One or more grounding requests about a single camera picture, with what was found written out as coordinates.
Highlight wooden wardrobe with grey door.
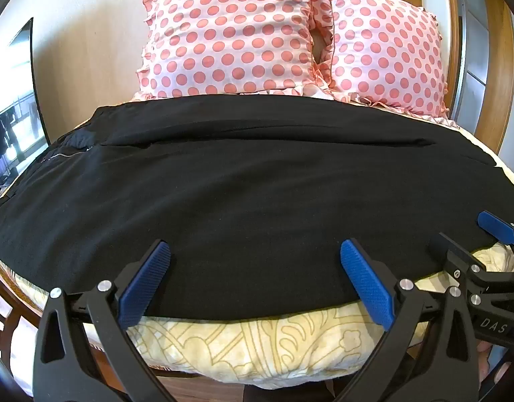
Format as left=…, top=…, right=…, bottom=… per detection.
left=444, top=0, right=514, bottom=156

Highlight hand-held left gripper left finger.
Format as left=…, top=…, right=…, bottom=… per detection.
left=33, top=239, right=174, bottom=402

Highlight black pants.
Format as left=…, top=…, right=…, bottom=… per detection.
left=0, top=94, right=514, bottom=321

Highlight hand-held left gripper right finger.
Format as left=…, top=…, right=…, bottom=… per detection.
left=336, top=237, right=480, bottom=402

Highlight person's right hand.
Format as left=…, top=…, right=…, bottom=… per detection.
left=477, top=340, right=494, bottom=392

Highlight wooden bed frame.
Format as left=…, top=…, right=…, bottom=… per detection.
left=0, top=251, right=339, bottom=402

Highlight black television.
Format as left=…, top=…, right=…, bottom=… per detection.
left=0, top=17, right=49, bottom=207

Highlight cream patterned bed cover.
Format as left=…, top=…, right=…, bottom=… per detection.
left=6, top=114, right=514, bottom=391

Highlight pink polka dot pillow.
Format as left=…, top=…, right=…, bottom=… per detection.
left=131, top=0, right=335, bottom=102
left=309, top=0, right=452, bottom=119

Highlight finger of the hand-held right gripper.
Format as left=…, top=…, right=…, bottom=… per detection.
left=476, top=210, right=514, bottom=257
left=430, top=231, right=492, bottom=299

